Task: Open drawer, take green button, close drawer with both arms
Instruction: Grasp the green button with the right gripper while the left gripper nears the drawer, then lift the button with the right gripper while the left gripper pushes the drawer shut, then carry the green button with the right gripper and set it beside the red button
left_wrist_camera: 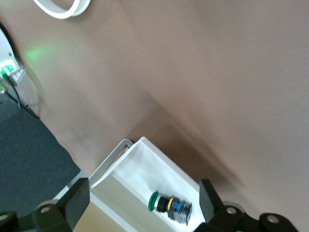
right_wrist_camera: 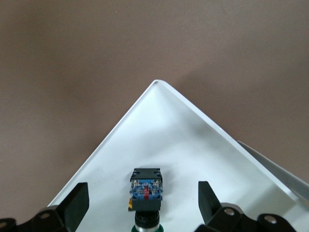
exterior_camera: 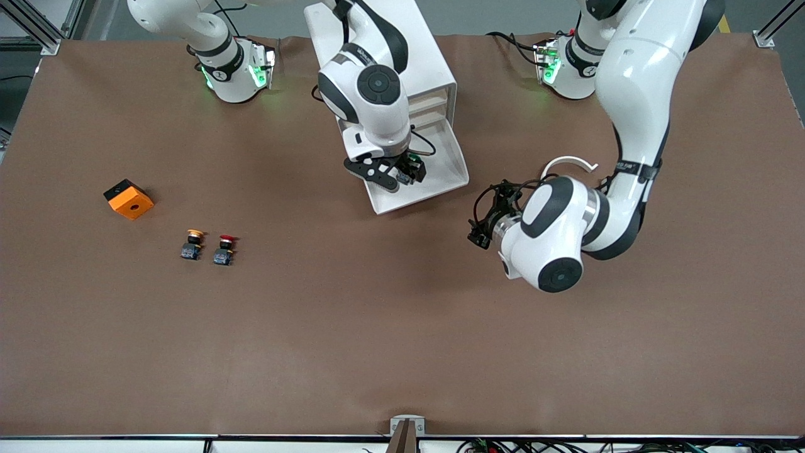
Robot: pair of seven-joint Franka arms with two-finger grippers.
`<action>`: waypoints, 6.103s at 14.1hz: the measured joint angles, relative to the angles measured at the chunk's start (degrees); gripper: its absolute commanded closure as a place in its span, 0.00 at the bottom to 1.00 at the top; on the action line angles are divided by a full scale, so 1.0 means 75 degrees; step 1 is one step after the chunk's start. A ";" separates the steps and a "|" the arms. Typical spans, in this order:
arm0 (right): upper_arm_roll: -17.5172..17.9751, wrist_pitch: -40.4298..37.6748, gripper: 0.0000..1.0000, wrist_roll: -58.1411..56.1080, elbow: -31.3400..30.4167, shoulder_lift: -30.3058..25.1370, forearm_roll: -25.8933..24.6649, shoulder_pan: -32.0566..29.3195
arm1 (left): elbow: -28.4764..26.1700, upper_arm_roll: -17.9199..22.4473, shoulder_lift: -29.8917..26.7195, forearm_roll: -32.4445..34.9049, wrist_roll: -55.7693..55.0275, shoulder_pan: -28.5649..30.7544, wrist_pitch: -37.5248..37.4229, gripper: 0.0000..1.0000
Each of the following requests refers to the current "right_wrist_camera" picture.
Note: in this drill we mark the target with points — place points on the brown paper table cover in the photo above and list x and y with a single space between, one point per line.
72 60

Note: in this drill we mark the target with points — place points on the pale plastic drawer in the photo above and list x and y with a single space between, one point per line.
169 145

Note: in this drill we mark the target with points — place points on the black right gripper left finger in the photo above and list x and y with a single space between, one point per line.
74 205

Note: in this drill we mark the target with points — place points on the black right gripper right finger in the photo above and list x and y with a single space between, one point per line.
207 205

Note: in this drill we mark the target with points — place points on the white drawer cabinet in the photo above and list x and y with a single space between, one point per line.
285 176

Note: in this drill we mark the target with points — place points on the green push button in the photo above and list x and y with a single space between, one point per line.
146 191

